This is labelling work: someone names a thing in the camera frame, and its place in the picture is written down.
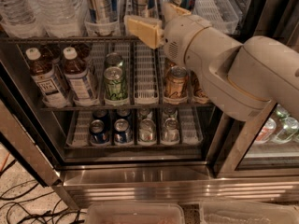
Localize left clear plastic bin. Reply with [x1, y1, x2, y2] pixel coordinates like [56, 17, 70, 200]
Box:
[84, 202, 185, 224]

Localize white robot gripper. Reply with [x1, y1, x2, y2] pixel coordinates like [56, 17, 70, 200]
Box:
[124, 2, 212, 66]

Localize rear left gold can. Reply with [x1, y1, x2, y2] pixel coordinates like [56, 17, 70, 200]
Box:
[164, 58, 176, 75]

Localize clear water bottle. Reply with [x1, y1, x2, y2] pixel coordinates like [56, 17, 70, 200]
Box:
[37, 0, 81, 38]
[0, 0, 45, 38]

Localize rear green soda can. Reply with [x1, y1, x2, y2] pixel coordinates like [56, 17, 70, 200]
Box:
[104, 52, 125, 70]

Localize clear plastic bin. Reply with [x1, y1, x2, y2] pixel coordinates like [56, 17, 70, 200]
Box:
[84, 202, 185, 224]
[199, 201, 299, 224]

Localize right tea bottle white cap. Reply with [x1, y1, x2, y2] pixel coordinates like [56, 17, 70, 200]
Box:
[64, 47, 97, 101]

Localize right clear plastic bin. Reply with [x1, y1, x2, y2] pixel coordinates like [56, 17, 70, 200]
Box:
[199, 201, 299, 224]

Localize front right silver can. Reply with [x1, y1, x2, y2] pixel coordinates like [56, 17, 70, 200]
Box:
[162, 118, 179, 143]

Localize black floor cables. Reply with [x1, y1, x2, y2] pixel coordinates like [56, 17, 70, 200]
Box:
[0, 159, 87, 224]

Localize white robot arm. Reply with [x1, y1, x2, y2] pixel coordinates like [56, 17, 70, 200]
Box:
[124, 3, 299, 121]

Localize gold can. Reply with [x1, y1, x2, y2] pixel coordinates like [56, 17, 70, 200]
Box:
[164, 65, 189, 104]
[191, 71, 209, 104]
[164, 58, 176, 75]

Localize blue can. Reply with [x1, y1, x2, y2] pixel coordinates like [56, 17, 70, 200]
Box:
[114, 119, 132, 145]
[89, 119, 109, 145]

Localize open fridge glass door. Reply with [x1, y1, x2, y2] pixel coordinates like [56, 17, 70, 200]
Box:
[0, 60, 65, 186]

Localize left redbull can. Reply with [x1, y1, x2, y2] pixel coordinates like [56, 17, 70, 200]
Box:
[87, 0, 118, 35]

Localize front right gold can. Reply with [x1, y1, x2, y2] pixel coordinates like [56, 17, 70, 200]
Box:
[191, 71, 209, 104]

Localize silver can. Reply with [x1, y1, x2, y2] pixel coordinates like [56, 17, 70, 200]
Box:
[138, 119, 157, 144]
[162, 118, 179, 143]

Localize tea bottle white cap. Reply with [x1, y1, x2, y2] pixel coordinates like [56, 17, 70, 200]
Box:
[25, 48, 68, 108]
[64, 47, 97, 101]

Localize left tea bottle white cap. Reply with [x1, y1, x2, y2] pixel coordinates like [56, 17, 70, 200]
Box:
[25, 48, 68, 108]

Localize front green soda can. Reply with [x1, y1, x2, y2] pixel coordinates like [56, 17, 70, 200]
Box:
[104, 66, 128, 105]

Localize front left gold can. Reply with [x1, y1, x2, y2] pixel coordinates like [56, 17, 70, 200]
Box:
[164, 65, 189, 104]

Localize green soda can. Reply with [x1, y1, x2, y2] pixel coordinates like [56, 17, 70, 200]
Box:
[104, 66, 128, 105]
[104, 52, 125, 70]

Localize middle redbull can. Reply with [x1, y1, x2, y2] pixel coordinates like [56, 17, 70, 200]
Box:
[132, 0, 155, 18]

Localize front left blue can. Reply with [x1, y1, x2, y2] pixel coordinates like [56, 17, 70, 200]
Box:
[89, 119, 109, 145]

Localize front left silver can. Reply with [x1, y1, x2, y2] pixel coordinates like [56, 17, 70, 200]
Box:
[138, 119, 157, 144]

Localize stainless steel fridge cabinet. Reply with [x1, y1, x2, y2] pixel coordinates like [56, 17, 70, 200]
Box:
[0, 0, 299, 209]

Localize left clear water bottle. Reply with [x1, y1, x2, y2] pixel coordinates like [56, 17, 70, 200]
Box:
[0, 0, 45, 38]

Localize cans behind right door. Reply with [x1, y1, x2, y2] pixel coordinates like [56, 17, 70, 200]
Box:
[254, 105, 299, 144]

